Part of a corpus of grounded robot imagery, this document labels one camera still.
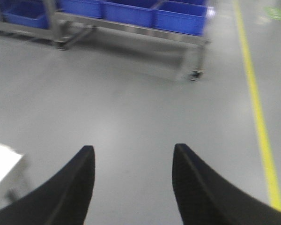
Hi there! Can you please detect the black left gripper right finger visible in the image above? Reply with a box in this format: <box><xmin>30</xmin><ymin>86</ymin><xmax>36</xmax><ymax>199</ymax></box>
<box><xmin>172</xmin><ymin>143</ymin><xmax>281</xmax><ymax>225</ymax></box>

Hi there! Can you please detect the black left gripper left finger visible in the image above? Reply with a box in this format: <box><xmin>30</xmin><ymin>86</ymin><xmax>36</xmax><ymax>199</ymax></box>
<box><xmin>0</xmin><ymin>145</ymin><xmax>95</xmax><ymax>225</ymax></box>

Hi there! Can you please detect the right blue plastic bin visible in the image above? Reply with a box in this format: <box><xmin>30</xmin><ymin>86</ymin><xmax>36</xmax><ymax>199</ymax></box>
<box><xmin>153</xmin><ymin>0</ymin><xmax>210</xmax><ymax>37</ymax></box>

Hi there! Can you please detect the blue plastic bin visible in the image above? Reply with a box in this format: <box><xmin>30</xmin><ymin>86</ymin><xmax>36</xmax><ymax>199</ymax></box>
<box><xmin>153</xmin><ymin>0</ymin><xmax>210</xmax><ymax>37</ymax></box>
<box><xmin>103</xmin><ymin>0</ymin><xmax>161</xmax><ymax>28</ymax></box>

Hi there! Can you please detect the left blue plastic bin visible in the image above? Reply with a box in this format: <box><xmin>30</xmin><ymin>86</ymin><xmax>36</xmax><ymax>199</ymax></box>
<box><xmin>103</xmin><ymin>0</ymin><xmax>161</xmax><ymax>28</ymax></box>

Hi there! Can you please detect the steel roller rack frame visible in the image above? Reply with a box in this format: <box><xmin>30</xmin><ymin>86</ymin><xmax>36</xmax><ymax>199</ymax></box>
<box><xmin>0</xmin><ymin>0</ymin><xmax>211</xmax><ymax>82</ymax></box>

